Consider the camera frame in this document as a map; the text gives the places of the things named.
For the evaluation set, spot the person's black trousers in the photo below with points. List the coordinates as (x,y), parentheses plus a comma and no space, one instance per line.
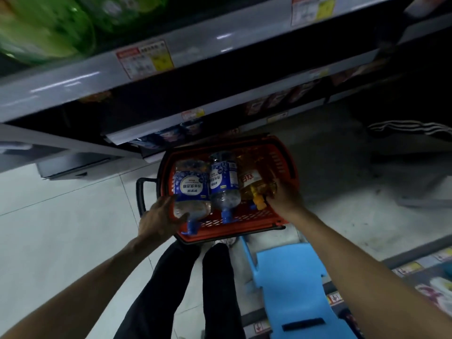
(219,296)

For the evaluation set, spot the yellow liquid bottle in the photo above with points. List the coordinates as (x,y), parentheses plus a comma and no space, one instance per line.
(251,181)

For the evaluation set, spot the row of red packets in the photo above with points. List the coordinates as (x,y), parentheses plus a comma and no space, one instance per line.
(300,91)

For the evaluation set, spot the small yellow price tag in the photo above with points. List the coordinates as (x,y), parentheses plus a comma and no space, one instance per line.
(192,114)
(277,117)

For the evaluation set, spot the person's left thumb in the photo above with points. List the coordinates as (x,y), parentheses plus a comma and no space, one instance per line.
(180,220)

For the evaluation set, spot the person's left hand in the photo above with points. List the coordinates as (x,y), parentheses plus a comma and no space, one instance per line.
(157,222)

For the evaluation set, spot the person's white shoe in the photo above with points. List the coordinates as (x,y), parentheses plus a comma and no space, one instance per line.
(225,241)

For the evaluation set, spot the grey shelf base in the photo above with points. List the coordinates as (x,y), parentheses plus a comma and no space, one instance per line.
(67,157)

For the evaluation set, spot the large green bottle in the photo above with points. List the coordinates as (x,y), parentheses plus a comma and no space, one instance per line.
(42,28)
(120,10)

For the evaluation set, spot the person's left forearm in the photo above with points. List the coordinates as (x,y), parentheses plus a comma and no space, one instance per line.
(81,296)

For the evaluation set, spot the blue plastic stool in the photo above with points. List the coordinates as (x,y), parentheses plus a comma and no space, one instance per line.
(296,289)

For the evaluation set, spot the slim clear blue-label bottle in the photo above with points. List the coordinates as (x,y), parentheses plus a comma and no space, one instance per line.
(223,183)

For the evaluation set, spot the person's right fingers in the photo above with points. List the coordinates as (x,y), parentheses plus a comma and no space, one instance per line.
(275,192)

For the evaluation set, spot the person's right hand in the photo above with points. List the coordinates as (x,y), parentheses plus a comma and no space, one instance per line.
(287,201)

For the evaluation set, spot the person's right forearm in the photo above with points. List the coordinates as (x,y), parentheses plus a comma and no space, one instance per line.
(367,282)

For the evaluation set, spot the large clear blue-label bottle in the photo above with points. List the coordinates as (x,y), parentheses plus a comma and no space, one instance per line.
(190,188)

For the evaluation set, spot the blue packets on shelf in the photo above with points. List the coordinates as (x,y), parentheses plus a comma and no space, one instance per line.
(169,134)

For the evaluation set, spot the white and pink packets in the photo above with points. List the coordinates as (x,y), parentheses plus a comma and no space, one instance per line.
(436,293)

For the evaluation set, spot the red plastic shopping basket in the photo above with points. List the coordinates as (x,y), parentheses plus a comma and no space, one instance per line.
(243,220)

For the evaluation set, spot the red and yellow price tag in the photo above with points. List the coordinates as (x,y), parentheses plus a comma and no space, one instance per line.
(144,59)
(312,8)

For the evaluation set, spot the grey metal shelf board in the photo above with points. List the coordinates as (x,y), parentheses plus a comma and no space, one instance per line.
(197,45)
(247,98)

